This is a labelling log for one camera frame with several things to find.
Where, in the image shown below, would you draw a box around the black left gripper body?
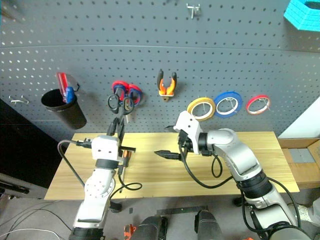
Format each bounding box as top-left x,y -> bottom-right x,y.
117,146 -> 137,176

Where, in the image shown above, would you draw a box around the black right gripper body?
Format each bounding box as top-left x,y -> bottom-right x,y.
177,129 -> 196,154

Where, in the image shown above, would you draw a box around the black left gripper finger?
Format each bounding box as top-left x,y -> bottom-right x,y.
116,116 -> 126,147
106,116 -> 119,137

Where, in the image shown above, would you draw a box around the black handled scissors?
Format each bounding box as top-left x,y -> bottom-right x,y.
107,93 -> 136,124

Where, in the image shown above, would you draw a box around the yellow tape roll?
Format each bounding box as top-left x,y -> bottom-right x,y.
186,97 -> 216,123

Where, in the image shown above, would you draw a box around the blue tape roll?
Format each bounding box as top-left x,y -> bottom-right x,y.
213,90 -> 244,119

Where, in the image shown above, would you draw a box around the red and blue tools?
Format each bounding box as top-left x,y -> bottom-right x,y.
55,72 -> 81,103

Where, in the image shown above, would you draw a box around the red tape roll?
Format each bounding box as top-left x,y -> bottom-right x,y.
245,94 -> 272,117

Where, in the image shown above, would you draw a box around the grey perforated pegboard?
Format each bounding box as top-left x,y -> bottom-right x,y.
0,0 -> 320,138

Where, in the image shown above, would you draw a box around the orange black tool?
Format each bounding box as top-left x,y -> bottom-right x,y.
123,150 -> 133,168

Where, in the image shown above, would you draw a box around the orange black pliers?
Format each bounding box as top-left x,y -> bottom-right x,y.
156,69 -> 178,103

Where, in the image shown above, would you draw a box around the black cup holder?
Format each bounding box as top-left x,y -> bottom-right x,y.
40,88 -> 88,130

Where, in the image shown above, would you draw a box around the black flat floor bar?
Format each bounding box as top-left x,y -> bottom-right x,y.
155,205 -> 209,216

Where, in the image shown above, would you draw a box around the orange black floor object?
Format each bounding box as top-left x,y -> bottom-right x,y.
123,223 -> 138,240

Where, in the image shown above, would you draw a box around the dark rounded shape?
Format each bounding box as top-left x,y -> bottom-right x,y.
194,209 -> 226,240
135,215 -> 169,240

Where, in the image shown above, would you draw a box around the black cabinet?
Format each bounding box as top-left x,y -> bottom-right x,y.
0,98 -> 74,190

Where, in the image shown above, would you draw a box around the black tripod legs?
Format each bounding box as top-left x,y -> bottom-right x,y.
0,180 -> 30,197

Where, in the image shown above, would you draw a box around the grey flat pad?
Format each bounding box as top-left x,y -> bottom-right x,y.
289,148 -> 316,164

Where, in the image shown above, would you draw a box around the white panel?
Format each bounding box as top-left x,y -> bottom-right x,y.
277,95 -> 320,140

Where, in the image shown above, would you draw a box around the silver double peg hook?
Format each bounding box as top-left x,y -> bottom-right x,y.
185,2 -> 202,20

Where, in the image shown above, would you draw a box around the brown cardboard box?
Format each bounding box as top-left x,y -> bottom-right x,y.
277,137 -> 320,191

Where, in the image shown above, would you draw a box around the grey robot torso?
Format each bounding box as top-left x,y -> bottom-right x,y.
267,221 -> 320,240

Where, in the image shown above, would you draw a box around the cyan plastic basket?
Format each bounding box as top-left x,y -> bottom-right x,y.
283,0 -> 320,32

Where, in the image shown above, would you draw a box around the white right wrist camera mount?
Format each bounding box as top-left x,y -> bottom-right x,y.
173,110 -> 202,155

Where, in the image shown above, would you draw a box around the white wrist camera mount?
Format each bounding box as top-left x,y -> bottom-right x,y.
91,135 -> 120,161
173,110 -> 202,155

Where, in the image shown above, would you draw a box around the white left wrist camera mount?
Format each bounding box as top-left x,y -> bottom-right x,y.
91,135 -> 120,161

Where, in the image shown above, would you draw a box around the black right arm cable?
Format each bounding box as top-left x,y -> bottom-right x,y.
180,146 -> 234,190

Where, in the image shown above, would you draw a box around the red blue handled scissors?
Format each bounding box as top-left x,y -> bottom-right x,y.
111,80 -> 144,106

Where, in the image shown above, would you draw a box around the blue handled tool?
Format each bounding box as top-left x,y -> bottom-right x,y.
65,86 -> 75,104

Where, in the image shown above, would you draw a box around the silver wire peg hook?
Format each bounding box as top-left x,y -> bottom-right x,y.
8,94 -> 30,106

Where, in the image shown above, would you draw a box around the thin floor cable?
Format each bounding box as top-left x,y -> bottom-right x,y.
0,199 -> 74,240

